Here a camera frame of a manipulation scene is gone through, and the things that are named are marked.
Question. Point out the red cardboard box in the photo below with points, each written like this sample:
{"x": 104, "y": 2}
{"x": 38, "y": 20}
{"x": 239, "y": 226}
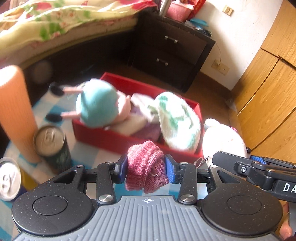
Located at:
{"x": 99, "y": 139}

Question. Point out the orange ribbed plastic cylinder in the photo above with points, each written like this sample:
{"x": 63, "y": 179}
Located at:
{"x": 16, "y": 111}

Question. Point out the wooden wardrobe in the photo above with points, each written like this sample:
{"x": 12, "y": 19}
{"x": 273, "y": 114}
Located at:
{"x": 266, "y": 81}

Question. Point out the green drink can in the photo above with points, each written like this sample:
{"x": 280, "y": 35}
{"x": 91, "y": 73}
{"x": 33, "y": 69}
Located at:
{"x": 52, "y": 146}

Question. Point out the red packet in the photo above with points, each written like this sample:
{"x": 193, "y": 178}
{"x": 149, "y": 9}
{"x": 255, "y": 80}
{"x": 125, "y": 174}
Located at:
{"x": 198, "y": 6}

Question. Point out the white plush toy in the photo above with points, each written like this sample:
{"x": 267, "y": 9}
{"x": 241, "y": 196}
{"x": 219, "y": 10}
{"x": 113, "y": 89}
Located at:
{"x": 222, "y": 139}

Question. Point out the purple knitted cloth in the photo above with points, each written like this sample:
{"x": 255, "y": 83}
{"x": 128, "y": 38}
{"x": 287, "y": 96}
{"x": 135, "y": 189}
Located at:
{"x": 148, "y": 132}

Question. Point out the blue plastic item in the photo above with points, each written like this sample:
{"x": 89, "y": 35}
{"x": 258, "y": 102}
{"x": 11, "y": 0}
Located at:
{"x": 200, "y": 22}

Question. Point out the floral yellow blanket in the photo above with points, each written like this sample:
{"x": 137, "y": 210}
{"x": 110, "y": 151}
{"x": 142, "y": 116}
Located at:
{"x": 57, "y": 18}

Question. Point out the white soft cloth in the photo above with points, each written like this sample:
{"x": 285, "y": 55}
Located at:
{"x": 126, "y": 124}

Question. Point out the blue drink can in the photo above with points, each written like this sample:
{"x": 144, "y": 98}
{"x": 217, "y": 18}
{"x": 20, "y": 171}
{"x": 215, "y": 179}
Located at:
{"x": 8, "y": 178}

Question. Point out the blue white checkered cloth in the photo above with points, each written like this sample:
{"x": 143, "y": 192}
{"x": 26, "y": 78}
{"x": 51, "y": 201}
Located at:
{"x": 101, "y": 156}

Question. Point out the wall power outlet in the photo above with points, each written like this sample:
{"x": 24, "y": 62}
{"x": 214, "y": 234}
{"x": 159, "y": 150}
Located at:
{"x": 220, "y": 66}

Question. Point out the pink plastic basket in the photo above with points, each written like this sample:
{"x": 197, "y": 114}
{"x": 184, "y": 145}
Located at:
{"x": 179, "y": 11}

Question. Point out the dark nightstand drawer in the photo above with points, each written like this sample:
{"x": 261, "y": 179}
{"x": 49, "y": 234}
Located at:
{"x": 172, "y": 40}
{"x": 161, "y": 62}

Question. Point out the metal thermos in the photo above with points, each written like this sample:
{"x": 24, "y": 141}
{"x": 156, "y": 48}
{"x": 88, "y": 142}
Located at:
{"x": 164, "y": 7}

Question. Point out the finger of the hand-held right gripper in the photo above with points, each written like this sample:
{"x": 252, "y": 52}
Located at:
{"x": 242, "y": 170}
{"x": 257, "y": 159}

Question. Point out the person's right hand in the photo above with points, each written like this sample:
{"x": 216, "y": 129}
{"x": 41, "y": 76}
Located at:
{"x": 286, "y": 222}

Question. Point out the small black item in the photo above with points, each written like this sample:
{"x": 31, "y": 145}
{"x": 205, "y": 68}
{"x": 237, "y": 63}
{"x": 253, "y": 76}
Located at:
{"x": 205, "y": 33}

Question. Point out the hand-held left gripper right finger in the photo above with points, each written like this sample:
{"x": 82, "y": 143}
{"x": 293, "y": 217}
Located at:
{"x": 170, "y": 170}

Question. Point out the white green knitted hat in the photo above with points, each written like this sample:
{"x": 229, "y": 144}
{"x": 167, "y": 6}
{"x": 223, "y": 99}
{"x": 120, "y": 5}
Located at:
{"x": 178, "y": 120}

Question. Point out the dark wooden nightstand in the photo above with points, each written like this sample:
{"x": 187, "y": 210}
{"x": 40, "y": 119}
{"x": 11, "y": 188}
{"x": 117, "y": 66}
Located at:
{"x": 203, "y": 58}

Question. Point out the doll with teal dress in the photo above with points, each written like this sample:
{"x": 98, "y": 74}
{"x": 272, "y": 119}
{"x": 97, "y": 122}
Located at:
{"x": 97, "y": 104}

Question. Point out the dark wooden bed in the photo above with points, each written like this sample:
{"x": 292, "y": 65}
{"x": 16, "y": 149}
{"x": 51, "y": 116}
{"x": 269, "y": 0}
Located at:
{"x": 76, "y": 53}

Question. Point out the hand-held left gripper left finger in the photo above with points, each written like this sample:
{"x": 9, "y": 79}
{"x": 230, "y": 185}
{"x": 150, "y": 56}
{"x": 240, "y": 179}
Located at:
{"x": 120, "y": 170}

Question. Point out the pink knitted hat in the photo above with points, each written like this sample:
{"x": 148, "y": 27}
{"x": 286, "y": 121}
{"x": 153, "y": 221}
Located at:
{"x": 145, "y": 166}

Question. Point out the wall light switch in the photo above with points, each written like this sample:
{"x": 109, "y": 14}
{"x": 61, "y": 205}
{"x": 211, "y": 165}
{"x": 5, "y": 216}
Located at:
{"x": 227, "y": 10}

